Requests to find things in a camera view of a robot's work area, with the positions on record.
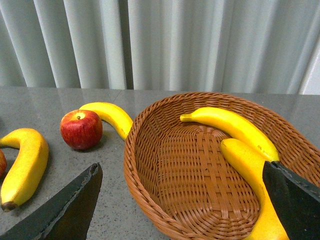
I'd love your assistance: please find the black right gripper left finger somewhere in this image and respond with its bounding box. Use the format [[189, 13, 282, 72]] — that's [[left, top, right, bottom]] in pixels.
[[0, 163, 103, 240]]

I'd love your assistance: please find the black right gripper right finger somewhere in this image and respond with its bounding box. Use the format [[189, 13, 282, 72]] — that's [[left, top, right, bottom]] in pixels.
[[262, 161, 320, 240]]

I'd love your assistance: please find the yellow banana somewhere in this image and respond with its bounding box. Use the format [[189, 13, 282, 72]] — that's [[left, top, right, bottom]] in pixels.
[[79, 102, 133, 141], [220, 138, 289, 240], [179, 106, 280, 161]]

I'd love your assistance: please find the yellow banana left table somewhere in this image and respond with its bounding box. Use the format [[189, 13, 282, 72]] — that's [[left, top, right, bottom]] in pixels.
[[0, 128, 49, 212]]

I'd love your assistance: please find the red apple at edge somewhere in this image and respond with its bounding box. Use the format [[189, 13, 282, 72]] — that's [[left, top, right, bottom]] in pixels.
[[0, 149, 7, 177]]

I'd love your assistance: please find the red apple on table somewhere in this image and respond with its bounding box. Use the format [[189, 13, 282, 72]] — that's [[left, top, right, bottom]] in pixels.
[[60, 109, 103, 150]]

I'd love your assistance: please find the yellow banana in basket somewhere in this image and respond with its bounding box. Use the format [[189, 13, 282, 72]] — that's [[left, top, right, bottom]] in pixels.
[[179, 106, 280, 161]]

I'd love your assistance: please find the brown wicker basket right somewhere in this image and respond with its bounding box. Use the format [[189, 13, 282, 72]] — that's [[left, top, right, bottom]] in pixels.
[[124, 92, 320, 240]]

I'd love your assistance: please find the yellow banana behind apple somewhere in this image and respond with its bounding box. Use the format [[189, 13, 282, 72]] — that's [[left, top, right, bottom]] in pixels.
[[79, 102, 133, 141]]

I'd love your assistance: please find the grey pleated curtain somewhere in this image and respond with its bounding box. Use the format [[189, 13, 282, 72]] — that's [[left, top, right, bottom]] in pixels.
[[0, 0, 320, 95]]

